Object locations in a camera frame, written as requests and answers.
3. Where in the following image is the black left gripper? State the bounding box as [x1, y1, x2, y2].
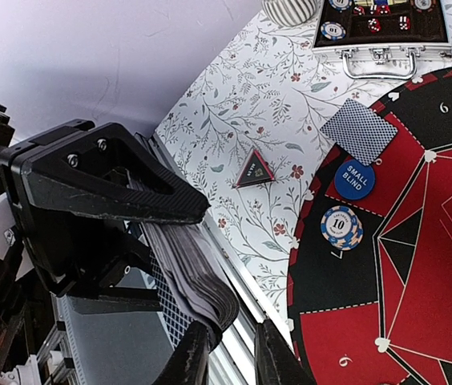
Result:
[0, 119, 211, 378]

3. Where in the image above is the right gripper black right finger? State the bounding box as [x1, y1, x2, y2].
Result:
[254, 318, 317, 385]

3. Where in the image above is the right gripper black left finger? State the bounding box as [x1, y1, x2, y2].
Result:
[152, 321, 209, 385]

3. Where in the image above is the poker chip stack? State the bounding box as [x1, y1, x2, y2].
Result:
[320, 205, 364, 251]

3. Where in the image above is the blue small blind button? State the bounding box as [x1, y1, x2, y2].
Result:
[333, 159, 376, 201]

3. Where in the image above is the playing card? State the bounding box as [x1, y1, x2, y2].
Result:
[320, 99, 398, 166]

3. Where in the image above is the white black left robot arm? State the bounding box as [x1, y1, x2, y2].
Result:
[0, 104, 209, 374]

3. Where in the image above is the round red black poker mat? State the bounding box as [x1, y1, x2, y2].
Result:
[287, 67, 452, 384]

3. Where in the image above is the black triangular card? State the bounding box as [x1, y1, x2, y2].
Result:
[233, 148, 275, 188]

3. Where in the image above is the striped grey cup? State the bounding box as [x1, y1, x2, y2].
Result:
[261, 0, 317, 26]

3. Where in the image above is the loose poker chip in case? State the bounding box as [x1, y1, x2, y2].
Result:
[321, 22, 346, 41]

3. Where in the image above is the red dice set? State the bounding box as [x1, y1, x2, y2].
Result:
[349, 2, 412, 37]

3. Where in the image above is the aluminium poker chip case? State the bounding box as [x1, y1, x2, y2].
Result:
[313, 0, 452, 80]

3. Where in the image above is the aluminium front rail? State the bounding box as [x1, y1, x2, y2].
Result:
[49, 132, 295, 385]

